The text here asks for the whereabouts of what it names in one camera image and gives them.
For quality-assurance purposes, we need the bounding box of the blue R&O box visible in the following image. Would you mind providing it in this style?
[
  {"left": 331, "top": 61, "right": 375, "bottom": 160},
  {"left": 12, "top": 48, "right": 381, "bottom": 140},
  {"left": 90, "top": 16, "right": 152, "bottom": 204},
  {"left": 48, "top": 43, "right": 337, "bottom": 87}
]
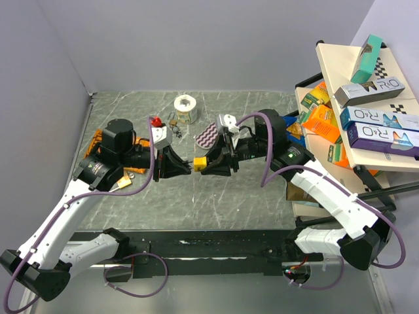
[{"left": 340, "top": 107, "right": 418, "bottom": 131}]

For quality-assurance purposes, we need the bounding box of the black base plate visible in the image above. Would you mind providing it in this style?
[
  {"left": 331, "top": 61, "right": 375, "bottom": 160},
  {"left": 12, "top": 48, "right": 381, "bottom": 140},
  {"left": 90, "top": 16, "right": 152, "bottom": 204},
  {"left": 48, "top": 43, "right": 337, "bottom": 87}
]
[{"left": 68, "top": 230, "right": 325, "bottom": 283}]

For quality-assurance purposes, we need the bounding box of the large brass padlock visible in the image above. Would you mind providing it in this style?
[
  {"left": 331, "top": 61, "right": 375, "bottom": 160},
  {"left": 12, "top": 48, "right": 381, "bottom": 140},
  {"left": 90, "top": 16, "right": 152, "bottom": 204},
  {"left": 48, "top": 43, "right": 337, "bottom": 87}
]
[{"left": 110, "top": 172, "right": 132, "bottom": 192}]

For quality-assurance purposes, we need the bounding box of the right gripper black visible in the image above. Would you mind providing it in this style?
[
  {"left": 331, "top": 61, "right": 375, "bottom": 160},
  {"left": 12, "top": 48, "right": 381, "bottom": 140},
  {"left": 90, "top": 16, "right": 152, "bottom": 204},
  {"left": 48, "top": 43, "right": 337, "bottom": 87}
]
[{"left": 199, "top": 131, "right": 271, "bottom": 177}]

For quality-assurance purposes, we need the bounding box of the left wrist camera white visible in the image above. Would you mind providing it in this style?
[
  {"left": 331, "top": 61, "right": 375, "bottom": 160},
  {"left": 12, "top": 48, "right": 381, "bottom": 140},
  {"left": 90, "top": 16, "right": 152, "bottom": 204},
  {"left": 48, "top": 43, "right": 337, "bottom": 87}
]
[{"left": 150, "top": 116, "right": 172, "bottom": 150}]

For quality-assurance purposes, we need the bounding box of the teal box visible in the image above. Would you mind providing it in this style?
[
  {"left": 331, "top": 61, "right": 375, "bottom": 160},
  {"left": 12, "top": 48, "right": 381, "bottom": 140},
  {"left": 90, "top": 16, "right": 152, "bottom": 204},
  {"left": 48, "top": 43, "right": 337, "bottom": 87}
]
[{"left": 350, "top": 34, "right": 382, "bottom": 84}]

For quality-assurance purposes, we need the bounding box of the white tape roll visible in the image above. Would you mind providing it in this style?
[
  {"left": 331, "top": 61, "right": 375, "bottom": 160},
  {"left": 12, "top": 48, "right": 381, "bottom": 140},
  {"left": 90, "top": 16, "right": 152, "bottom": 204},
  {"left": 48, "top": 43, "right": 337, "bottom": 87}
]
[{"left": 173, "top": 94, "right": 198, "bottom": 124}]

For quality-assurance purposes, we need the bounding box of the yellow padlock black shackle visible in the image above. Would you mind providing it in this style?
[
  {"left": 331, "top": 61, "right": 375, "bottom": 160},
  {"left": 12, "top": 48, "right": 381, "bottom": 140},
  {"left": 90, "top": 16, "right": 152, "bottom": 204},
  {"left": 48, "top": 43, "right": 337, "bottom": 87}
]
[{"left": 187, "top": 156, "right": 208, "bottom": 172}]

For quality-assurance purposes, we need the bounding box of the purple R&O box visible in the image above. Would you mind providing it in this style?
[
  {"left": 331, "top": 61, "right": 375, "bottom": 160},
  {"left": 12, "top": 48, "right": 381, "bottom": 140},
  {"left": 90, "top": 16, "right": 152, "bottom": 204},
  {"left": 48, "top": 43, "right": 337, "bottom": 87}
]
[{"left": 346, "top": 122, "right": 418, "bottom": 158}]

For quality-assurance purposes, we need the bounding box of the small brass padlock with keys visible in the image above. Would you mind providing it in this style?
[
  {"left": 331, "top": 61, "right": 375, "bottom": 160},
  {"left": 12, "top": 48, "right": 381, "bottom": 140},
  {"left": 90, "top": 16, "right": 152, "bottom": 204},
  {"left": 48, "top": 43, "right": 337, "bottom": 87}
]
[{"left": 168, "top": 112, "right": 182, "bottom": 138}]

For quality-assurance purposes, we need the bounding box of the orange snack box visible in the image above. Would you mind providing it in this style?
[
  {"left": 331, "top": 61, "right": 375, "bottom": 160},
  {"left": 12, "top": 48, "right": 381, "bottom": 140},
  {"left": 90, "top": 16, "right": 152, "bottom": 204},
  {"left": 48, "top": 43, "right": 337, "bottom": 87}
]
[{"left": 302, "top": 105, "right": 340, "bottom": 143}]

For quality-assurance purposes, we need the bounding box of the pink black zigzag sponge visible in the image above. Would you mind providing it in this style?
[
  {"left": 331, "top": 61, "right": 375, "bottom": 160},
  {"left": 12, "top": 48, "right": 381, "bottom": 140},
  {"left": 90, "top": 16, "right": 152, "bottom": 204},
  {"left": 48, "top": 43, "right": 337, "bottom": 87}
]
[{"left": 195, "top": 122, "right": 219, "bottom": 150}]

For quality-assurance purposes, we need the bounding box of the beige lower shelf board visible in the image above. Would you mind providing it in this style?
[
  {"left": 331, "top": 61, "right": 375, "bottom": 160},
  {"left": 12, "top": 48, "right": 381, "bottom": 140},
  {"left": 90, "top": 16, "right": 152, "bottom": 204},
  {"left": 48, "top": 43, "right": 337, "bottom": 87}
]
[{"left": 292, "top": 88, "right": 390, "bottom": 220}]

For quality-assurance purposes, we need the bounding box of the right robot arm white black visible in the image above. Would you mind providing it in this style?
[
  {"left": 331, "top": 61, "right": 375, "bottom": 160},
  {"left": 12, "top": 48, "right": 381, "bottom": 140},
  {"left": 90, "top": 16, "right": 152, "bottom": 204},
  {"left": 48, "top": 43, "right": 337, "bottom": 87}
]
[{"left": 193, "top": 109, "right": 395, "bottom": 270}]

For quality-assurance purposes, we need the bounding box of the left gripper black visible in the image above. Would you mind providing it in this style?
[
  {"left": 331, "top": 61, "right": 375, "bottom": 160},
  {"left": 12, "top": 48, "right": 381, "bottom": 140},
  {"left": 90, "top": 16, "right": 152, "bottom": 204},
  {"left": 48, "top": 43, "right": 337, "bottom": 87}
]
[{"left": 118, "top": 143, "right": 191, "bottom": 181}]

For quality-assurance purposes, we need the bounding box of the yellow green box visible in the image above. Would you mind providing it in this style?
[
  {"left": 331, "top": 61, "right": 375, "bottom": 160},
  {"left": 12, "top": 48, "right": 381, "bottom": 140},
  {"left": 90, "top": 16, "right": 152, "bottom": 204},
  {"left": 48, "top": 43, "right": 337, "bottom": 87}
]
[{"left": 301, "top": 81, "right": 330, "bottom": 110}]

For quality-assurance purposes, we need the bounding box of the beige upper shelf board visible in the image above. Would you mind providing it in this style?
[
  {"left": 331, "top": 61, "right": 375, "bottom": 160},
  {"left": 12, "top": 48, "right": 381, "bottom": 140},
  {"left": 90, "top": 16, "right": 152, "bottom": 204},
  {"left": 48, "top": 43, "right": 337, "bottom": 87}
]
[{"left": 316, "top": 43, "right": 418, "bottom": 172}]

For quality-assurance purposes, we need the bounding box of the beige shelf board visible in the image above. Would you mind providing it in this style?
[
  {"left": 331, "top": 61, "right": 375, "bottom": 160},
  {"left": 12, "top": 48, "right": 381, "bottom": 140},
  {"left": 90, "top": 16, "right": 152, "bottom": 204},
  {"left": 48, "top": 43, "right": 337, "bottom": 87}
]
[
  {"left": 316, "top": 43, "right": 418, "bottom": 172},
  {"left": 292, "top": 88, "right": 390, "bottom": 220}
]

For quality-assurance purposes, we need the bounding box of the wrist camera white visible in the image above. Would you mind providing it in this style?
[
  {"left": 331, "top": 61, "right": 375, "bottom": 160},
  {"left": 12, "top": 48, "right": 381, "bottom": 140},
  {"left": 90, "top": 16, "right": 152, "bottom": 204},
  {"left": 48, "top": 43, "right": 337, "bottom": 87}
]
[
  {"left": 216, "top": 114, "right": 240, "bottom": 134},
  {"left": 150, "top": 116, "right": 172, "bottom": 150}
]

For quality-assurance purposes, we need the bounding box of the blue chips bag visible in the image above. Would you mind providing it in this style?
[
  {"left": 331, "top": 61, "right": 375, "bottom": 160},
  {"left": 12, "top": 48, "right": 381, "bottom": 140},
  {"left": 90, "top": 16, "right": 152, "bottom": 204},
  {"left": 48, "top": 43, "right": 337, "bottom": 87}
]
[{"left": 282, "top": 116, "right": 306, "bottom": 148}]

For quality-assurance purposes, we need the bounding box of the silver R&O box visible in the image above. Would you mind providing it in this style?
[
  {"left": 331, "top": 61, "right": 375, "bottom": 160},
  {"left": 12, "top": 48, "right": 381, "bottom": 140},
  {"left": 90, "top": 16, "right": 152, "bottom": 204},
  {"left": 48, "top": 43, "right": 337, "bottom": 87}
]
[{"left": 334, "top": 77, "right": 405, "bottom": 108}]

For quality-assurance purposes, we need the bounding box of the black shelf frame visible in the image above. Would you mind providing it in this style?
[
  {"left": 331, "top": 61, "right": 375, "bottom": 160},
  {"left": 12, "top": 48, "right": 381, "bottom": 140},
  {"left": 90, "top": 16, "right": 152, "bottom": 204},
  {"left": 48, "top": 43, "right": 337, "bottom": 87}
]
[{"left": 295, "top": 41, "right": 418, "bottom": 211}]

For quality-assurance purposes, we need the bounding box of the green orange box lower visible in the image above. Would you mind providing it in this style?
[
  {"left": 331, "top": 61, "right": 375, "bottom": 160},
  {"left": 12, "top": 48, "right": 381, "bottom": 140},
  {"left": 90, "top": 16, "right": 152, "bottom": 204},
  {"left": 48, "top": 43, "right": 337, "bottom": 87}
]
[{"left": 327, "top": 143, "right": 352, "bottom": 169}]

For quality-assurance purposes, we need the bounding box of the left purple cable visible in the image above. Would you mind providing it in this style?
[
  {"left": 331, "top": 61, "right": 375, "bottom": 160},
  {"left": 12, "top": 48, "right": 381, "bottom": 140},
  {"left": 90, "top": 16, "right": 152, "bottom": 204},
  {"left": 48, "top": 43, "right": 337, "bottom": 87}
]
[{"left": 4, "top": 116, "right": 169, "bottom": 314}]

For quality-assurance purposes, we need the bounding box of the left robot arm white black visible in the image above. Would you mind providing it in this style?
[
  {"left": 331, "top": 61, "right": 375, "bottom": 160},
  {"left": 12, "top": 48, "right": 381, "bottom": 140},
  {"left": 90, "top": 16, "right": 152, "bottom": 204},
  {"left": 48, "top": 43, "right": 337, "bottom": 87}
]
[{"left": 1, "top": 118, "right": 191, "bottom": 302}]

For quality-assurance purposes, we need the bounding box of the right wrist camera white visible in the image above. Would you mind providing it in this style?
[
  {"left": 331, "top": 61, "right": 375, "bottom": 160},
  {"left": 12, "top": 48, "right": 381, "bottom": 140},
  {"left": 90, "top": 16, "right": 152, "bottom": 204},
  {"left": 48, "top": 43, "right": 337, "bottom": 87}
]
[{"left": 216, "top": 114, "right": 240, "bottom": 134}]

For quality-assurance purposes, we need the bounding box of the orange potato chips bag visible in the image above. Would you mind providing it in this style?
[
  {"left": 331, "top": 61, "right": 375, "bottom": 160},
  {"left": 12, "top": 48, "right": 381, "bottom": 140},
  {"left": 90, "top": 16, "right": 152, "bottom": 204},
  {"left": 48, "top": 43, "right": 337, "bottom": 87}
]
[{"left": 84, "top": 129, "right": 150, "bottom": 174}]

